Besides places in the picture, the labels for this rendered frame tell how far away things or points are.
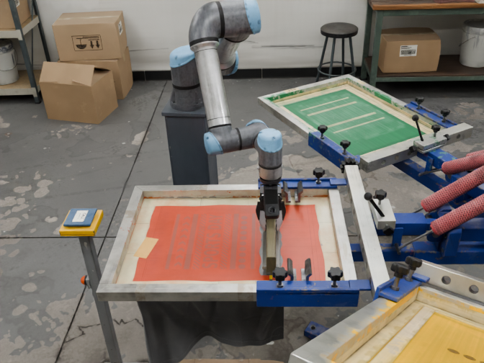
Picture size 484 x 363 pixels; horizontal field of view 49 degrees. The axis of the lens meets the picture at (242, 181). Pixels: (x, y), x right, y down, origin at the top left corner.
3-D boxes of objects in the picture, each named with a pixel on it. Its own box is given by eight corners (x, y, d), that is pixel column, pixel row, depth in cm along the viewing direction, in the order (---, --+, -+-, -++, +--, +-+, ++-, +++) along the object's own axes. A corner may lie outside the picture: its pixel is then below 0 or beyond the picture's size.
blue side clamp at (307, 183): (258, 200, 207) (258, 185, 203) (258, 193, 211) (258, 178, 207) (336, 199, 206) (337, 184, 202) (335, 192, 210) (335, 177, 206)
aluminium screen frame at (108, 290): (98, 301, 163) (96, 292, 161) (136, 193, 212) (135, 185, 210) (359, 301, 159) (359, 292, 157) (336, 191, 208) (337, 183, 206)
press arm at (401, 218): (372, 235, 179) (374, 223, 176) (369, 224, 184) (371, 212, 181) (425, 235, 178) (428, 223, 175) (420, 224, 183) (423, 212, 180)
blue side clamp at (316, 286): (256, 307, 160) (256, 289, 157) (256, 294, 165) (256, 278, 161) (357, 307, 159) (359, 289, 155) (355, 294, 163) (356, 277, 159)
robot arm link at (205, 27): (181, -1, 165) (211, 155, 166) (216, -4, 168) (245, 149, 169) (177, 12, 177) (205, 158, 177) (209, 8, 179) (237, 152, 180)
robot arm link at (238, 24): (194, 55, 221) (214, -7, 168) (229, 50, 225) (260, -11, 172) (200, 83, 220) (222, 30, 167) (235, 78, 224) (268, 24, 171)
